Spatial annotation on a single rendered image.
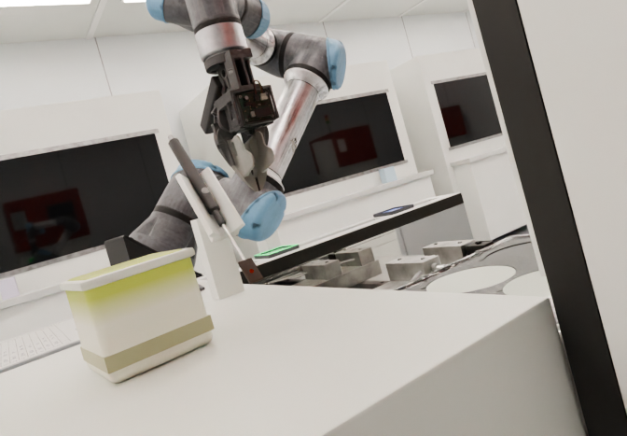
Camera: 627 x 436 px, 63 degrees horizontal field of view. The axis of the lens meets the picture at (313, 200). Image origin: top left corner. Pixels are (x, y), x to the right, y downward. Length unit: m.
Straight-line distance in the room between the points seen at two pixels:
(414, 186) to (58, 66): 3.13
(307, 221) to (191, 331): 3.52
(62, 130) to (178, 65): 1.65
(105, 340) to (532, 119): 0.27
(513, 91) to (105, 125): 3.51
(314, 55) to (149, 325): 0.97
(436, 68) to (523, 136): 5.17
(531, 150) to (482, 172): 4.98
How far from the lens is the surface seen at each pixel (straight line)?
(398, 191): 4.43
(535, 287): 0.54
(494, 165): 5.38
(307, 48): 1.26
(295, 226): 3.80
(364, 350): 0.26
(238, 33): 0.82
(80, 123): 3.67
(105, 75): 4.77
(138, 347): 0.35
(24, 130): 3.63
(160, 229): 1.09
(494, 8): 0.27
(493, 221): 5.26
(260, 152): 0.82
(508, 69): 0.26
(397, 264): 0.76
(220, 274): 0.53
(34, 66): 4.71
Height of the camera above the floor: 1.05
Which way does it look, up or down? 2 degrees down
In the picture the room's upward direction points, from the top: 16 degrees counter-clockwise
